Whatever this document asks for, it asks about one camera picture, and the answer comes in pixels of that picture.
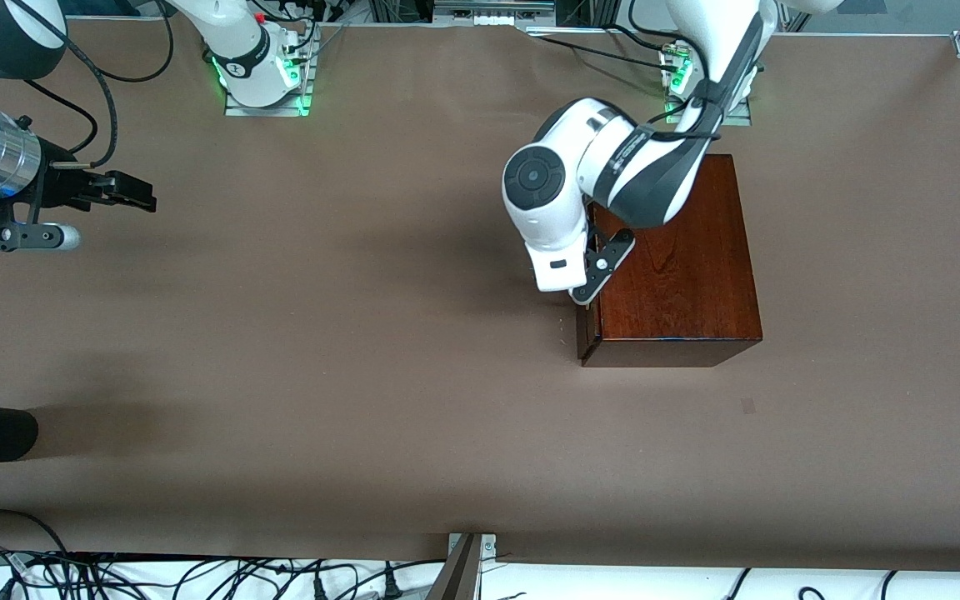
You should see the black base power cable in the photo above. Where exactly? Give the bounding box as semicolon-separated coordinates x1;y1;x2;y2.
526;23;681;74

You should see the dark metal profile bar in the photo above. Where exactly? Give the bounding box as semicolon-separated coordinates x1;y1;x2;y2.
426;533;483;600

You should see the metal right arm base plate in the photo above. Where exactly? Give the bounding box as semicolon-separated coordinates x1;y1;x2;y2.
224;33;315;118

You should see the brown table cover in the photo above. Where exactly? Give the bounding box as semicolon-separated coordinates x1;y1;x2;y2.
0;18;960;573

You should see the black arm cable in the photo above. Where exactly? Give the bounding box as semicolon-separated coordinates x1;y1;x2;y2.
9;0;174;170
628;0;723;143

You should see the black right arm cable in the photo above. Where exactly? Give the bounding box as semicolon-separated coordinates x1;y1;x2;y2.
9;0;174;170

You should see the black cable tangle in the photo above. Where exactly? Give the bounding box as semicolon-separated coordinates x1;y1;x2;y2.
0;542;448;600

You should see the grey power strip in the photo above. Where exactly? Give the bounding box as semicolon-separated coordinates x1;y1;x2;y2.
432;0;556;28

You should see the dark brown wooden cabinet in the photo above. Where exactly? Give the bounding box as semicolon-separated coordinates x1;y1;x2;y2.
577;153;763;368

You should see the grey metal bracket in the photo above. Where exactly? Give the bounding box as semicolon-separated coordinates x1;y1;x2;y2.
447;532;498;569

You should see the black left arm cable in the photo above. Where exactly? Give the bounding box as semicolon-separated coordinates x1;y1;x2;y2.
628;0;723;143

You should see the black looped cable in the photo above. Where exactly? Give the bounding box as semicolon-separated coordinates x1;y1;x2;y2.
0;509;73;558

